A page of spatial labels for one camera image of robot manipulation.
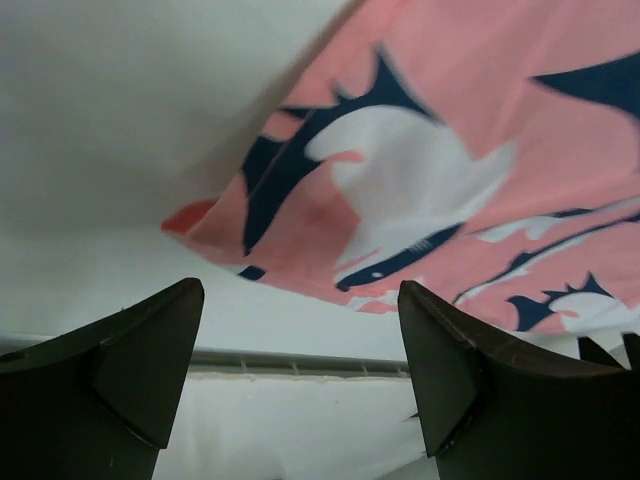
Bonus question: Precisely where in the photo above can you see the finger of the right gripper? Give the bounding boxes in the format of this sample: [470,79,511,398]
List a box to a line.
[577,337,623,369]
[622,333,640,370]

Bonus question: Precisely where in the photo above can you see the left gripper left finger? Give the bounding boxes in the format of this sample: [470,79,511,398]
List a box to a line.
[1,278,204,480]

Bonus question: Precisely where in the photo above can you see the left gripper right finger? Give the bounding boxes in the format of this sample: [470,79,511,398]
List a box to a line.
[398,281,639,480]

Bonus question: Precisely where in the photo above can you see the pink shark print shorts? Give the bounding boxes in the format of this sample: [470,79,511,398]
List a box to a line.
[162,0,639,333]

